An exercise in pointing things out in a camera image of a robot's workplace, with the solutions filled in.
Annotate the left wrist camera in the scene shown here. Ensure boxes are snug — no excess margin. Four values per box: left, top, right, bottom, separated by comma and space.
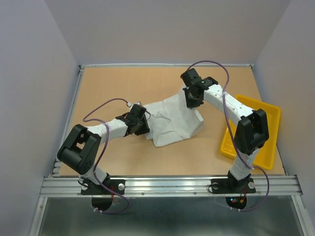
126, 101, 142, 108

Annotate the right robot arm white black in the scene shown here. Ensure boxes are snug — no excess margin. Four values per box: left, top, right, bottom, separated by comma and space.
181, 68, 269, 192

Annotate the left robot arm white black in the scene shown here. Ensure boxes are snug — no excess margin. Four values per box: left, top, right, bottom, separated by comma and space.
57, 104, 150, 194

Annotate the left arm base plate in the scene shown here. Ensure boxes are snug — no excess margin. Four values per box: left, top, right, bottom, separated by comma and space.
78, 177, 126, 214

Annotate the yellow plastic tray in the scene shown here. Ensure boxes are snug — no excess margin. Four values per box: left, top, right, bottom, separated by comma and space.
220, 94, 282, 170

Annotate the white long sleeve shirt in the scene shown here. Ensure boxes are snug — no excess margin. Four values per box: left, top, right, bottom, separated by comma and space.
144, 88, 204, 147

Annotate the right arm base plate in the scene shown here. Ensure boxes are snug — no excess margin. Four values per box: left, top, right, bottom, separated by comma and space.
207, 178, 256, 210

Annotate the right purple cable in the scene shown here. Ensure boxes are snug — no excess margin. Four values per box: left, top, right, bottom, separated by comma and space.
187, 60, 270, 212

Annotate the aluminium mounting rail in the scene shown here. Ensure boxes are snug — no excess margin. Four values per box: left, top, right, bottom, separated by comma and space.
39, 175, 303, 198

